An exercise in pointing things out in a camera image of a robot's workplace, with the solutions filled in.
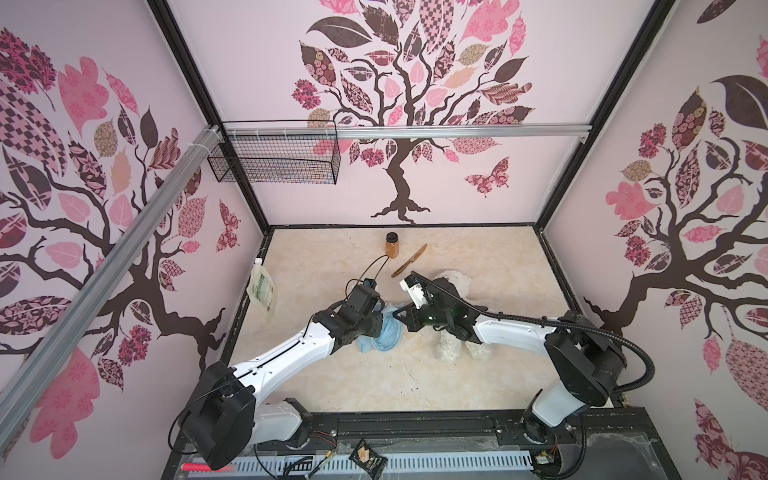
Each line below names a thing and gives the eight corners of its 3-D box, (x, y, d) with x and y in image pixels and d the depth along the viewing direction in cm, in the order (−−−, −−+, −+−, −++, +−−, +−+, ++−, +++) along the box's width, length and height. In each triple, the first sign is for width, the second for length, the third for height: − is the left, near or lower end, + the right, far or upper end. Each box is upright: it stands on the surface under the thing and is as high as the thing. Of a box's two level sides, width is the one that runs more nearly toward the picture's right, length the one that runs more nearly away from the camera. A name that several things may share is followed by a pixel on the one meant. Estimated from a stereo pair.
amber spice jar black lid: (386, 258, 112) (385, 240, 104) (386, 250, 115) (385, 232, 107) (398, 258, 112) (399, 240, 104) (398, 250, 115) (399, 232, 107)
